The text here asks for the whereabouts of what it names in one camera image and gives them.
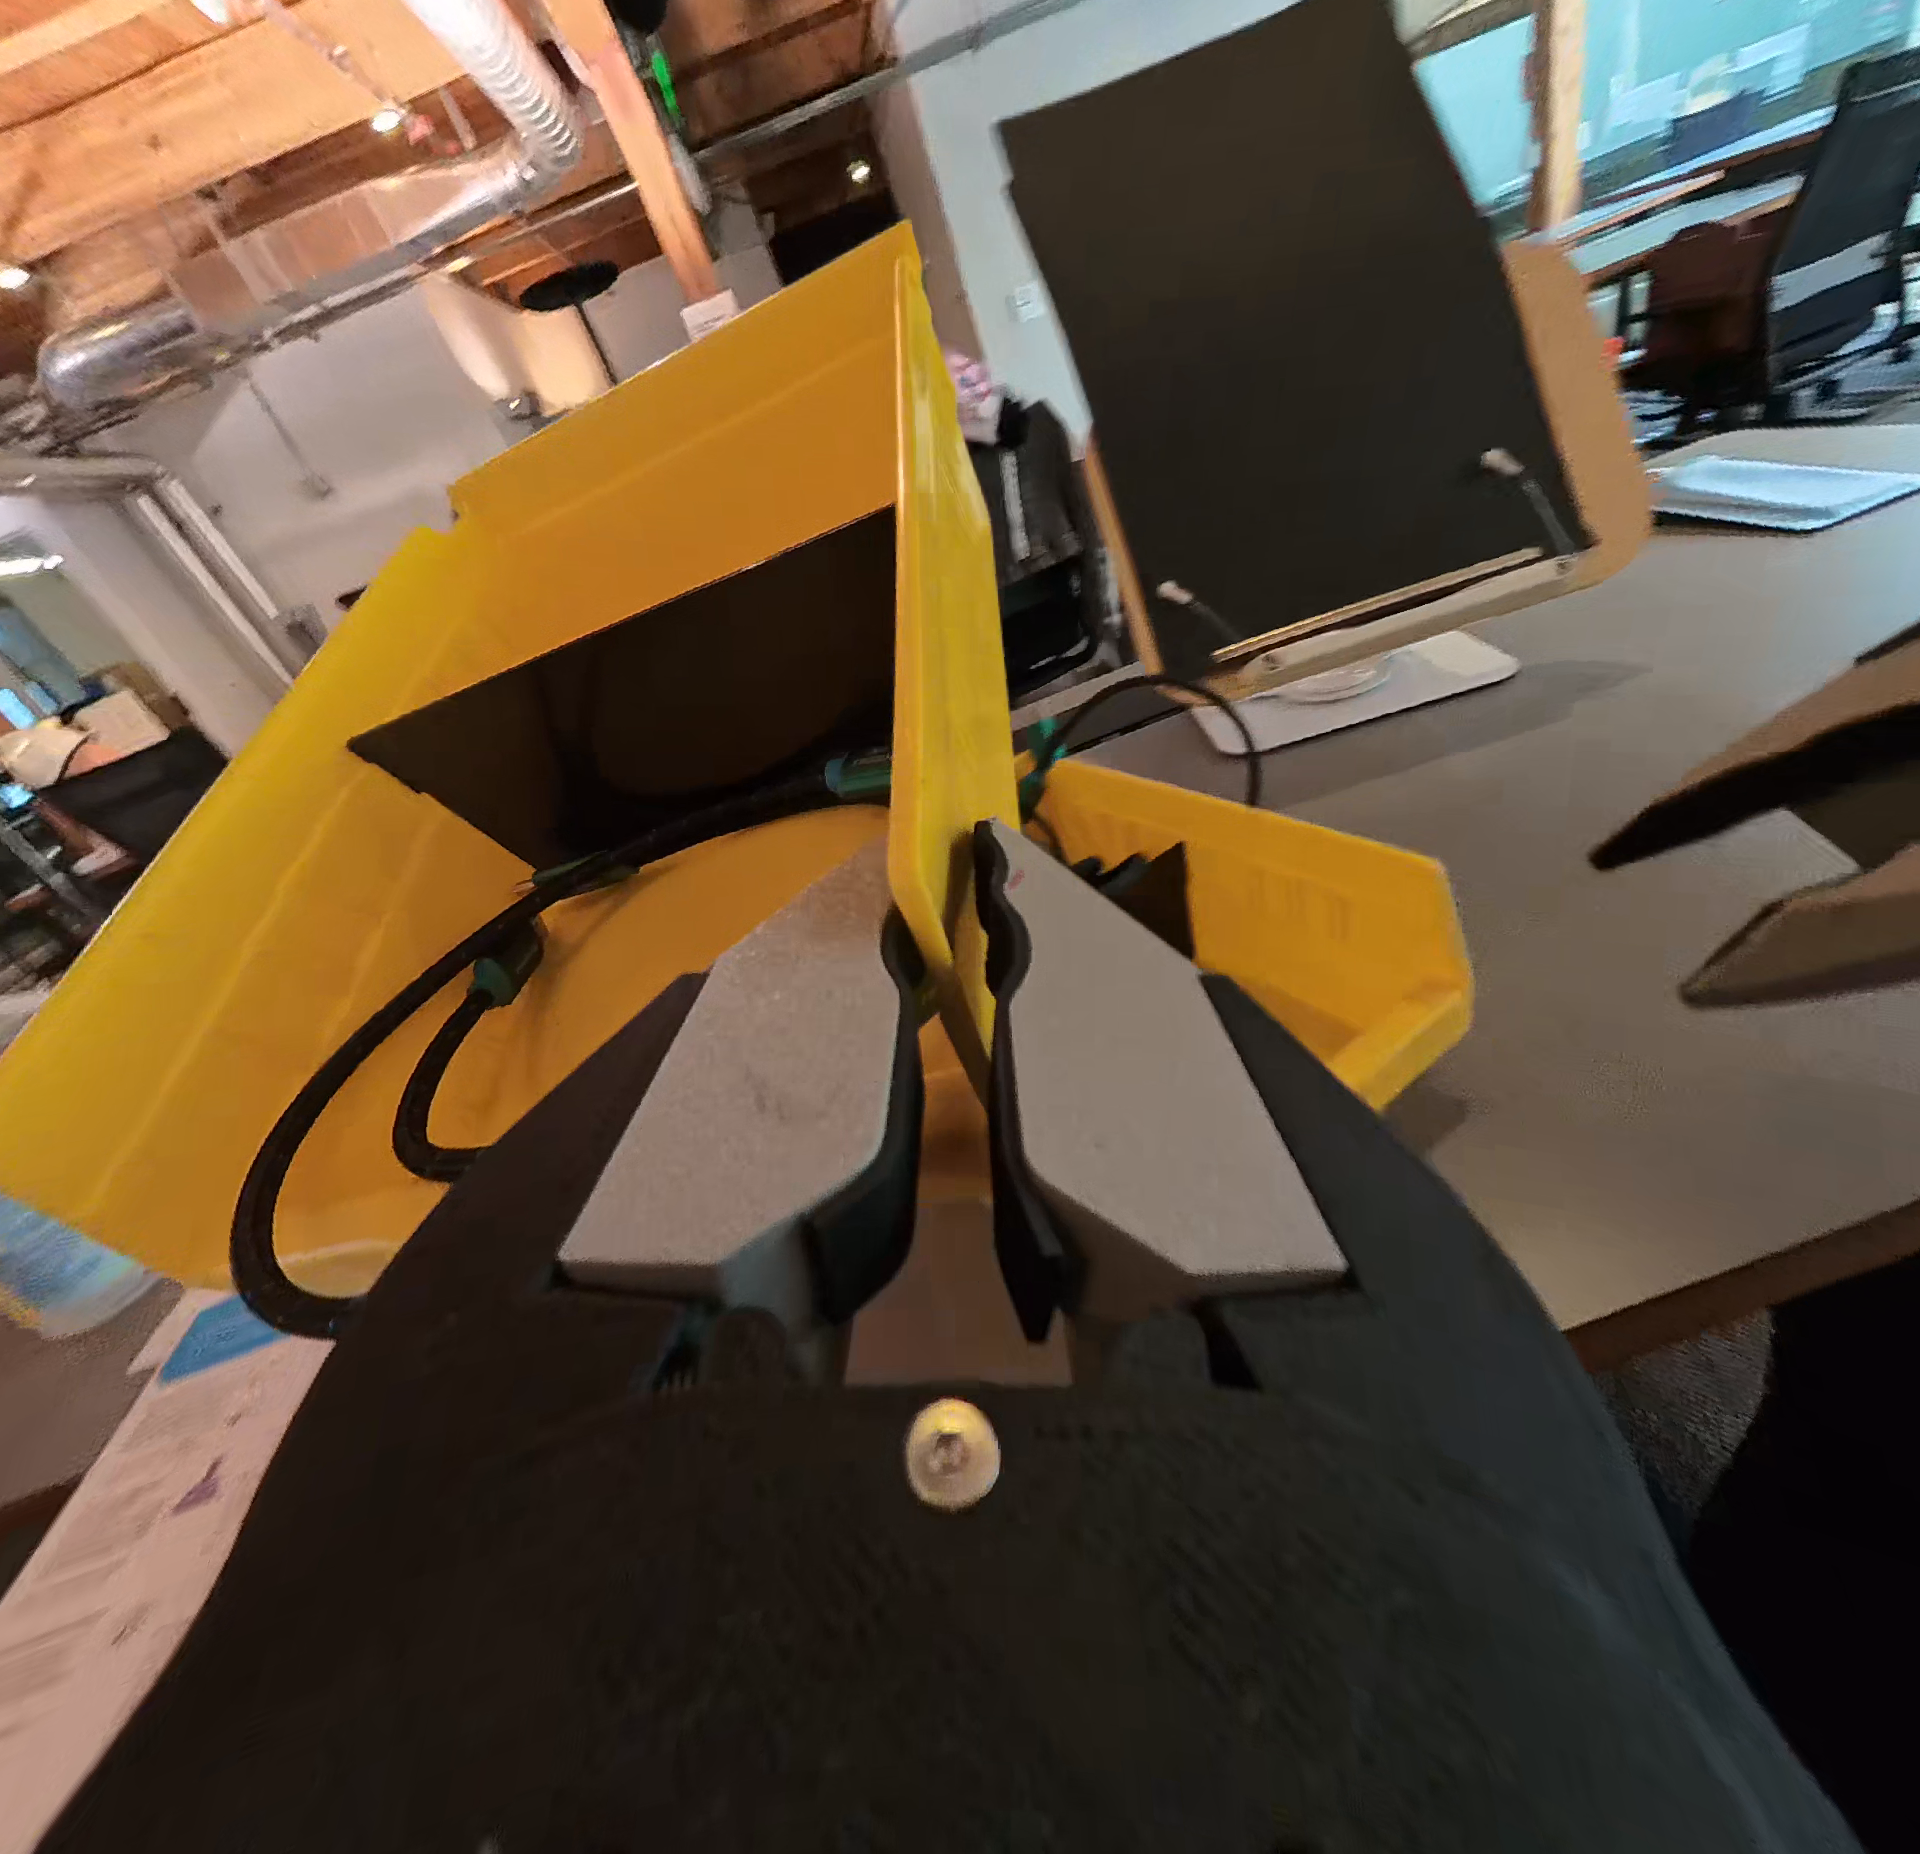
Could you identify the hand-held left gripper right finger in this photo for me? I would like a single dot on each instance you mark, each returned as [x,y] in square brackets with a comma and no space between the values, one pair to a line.
[1156,1121]

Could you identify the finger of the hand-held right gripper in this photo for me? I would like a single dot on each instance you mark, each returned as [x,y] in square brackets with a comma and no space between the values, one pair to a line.
[1800,745]
[1847,940]

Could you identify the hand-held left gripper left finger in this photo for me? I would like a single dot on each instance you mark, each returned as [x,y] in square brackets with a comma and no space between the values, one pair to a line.
[752,1105]

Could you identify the yellow plastic bin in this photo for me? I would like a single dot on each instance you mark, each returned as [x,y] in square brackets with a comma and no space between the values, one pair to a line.
[301,910]

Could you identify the silver flat pouch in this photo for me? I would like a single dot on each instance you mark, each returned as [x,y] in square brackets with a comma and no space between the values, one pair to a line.
[1787,488]

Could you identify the brown chair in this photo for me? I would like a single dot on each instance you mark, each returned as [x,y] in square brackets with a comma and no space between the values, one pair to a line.
[1711,311]

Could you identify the black office chair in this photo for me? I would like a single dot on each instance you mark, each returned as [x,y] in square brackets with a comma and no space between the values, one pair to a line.
[1853,236]

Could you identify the wooden book stand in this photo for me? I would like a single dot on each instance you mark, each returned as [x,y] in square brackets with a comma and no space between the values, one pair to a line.
[1276,311]

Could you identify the silver air duct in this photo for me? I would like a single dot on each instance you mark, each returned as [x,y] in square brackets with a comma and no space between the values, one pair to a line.
[114,355]

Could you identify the white ribbed air duct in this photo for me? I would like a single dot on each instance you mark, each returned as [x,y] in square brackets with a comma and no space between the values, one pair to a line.
[496,55]

